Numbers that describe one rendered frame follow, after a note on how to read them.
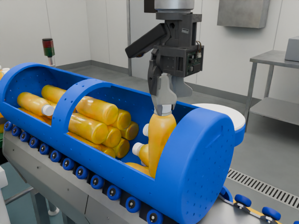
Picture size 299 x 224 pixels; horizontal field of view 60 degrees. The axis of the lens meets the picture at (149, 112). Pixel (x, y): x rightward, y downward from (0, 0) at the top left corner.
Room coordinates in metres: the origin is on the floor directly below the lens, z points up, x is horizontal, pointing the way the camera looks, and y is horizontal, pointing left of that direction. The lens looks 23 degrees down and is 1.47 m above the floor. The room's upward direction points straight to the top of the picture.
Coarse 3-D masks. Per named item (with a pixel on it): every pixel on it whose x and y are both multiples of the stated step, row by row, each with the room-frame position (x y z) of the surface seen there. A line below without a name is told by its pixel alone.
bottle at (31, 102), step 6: (18, 96) 0.97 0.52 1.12; (24, 96) 0.95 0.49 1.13; (30, 96) 0.94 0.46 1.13; (36, 96) 0.94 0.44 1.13; (18, 102) 0.96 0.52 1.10; (24, 102) 0.93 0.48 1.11; (30, 102) 0.91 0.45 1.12; (36, 102) 0.90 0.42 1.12; (42, 102) 0.90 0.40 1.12; (48, 102) 0.92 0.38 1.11; (24, 108) 0.94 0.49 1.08; (30, 108) 0.90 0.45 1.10; (36, 108) 0.88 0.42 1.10; (42, 108) 0.88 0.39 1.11; (36, 114) 0.89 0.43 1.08; (42, 114) 0.89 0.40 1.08
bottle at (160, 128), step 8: (168, 112) 0.53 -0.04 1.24; (152, 120) 0.53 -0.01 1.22; (160, 120) 0.52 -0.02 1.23; (168, 120) 0.52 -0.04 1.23; (152, 128) 0.52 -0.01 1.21; (160, 128) 0.51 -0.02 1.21; (168, 128) 0.51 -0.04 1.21; (152, 136) 0.52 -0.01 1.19; (160, 136) 0.51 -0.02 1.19; (168, 136) 0.51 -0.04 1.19; (152, 144) 0.52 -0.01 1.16; (160, 144) 0.51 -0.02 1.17; (152, 152) 0.52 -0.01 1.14; (160, 152) 0.51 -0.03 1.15; (152, 160) 0.52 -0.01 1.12; (152, 168) 0.52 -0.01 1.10; (152, 176) 0.52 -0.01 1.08
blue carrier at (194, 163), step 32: (32, 64) 1.04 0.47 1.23; (0, 96) 0.94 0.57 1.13; (64, 96) 0.74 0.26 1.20; (96, 96) 1.00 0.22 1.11; (128, 96) 0.85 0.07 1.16; (32, 128) 0.79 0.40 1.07; (64, 128) 0.67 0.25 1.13; (192, 128) 0.49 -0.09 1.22; (224, 128) 0.56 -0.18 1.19; (96, 160) 0.57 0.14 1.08; (128, 160) 0.76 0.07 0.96; (160, 160) 0.46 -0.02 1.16; (192, 160) 0.44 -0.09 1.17; (224, 160) 0.58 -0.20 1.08; (128, 192) 0.54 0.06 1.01; (160, 192) 0.44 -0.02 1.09; (192, 192) 0.45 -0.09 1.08
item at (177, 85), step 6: (174, 78) 0.56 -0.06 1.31; (180, 78) 0.55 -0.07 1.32; (174, 84) 0.56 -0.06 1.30; (180, 84) 0.55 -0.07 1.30; (186, 84) 0.54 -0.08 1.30; (174, 90) 0.56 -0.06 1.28; (180, 90) 0.55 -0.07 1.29; (186, 90) 0.54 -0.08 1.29; (192, 90) 0.53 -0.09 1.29; (180, 96) 0.55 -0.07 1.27; (186, 96) 0.54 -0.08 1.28
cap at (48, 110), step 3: (48, 105) 0.89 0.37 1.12; (45, 108) 0.87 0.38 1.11; (48, 108) 0.88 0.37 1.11; (51, 108) 0.88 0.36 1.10; (45, 111) 0.87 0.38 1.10; (48, 111) 0.87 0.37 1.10; (51, 111) 0.88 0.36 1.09; (45, 114) 0.87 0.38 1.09; (48, 114) 0.87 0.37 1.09; (51, 114) 0.88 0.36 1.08
